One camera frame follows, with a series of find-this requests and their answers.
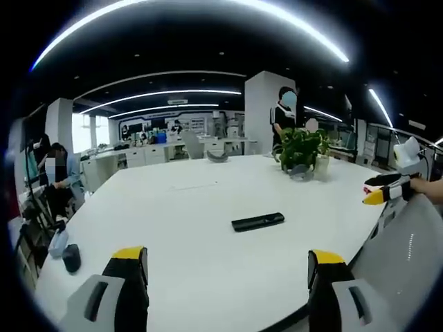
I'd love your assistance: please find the black remote control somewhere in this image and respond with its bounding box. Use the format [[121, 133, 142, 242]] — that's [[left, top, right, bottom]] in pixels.
[[231, 212, 285, 233]]

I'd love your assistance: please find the white cabinet counter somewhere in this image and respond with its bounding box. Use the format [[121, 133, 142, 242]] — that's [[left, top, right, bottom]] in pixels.
[[80, 136, 248, 194]]

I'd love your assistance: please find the light blue case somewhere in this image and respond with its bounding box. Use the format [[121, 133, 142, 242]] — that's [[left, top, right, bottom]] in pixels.
[[48, 229, 69, 259]]

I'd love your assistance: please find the green potted plant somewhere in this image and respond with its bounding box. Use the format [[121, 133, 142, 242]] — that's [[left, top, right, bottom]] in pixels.
[[278, 127, 334, 183]]

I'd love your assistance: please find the black chair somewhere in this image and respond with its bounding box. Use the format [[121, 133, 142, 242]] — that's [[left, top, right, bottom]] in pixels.
[[13, 203, 66, 288]]

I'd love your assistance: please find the dark blue pouch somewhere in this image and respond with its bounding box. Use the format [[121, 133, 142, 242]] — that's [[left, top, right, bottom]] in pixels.
[[62, 243, 82, 274]]

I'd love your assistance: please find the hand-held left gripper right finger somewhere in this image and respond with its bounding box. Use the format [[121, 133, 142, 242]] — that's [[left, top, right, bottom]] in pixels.
[[307, 249, 402, 332]]

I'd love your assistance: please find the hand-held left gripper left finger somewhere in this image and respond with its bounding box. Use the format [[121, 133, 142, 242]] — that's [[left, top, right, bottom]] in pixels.
[[57, 246, 150, 332]]

